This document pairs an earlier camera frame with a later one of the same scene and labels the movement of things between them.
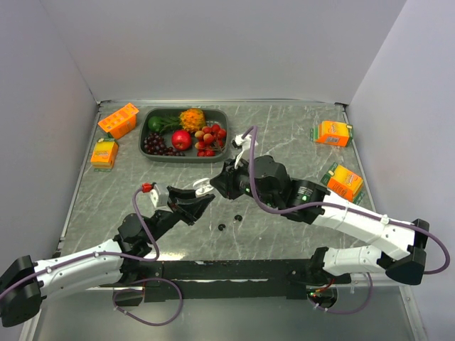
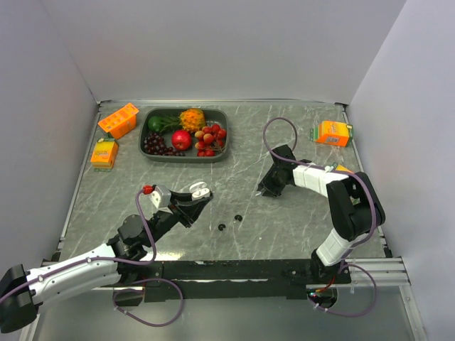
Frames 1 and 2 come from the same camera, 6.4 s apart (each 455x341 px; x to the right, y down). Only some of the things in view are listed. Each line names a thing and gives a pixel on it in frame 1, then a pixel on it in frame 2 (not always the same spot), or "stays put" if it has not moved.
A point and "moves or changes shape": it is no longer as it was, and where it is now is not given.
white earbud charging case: [202, 187] moves or changes shape
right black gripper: [225, 181] to [271, 190]
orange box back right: [338, 133] stays put
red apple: [181, 139] stays put
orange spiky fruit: [193, 119] stays put
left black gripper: [188, 205] stays put
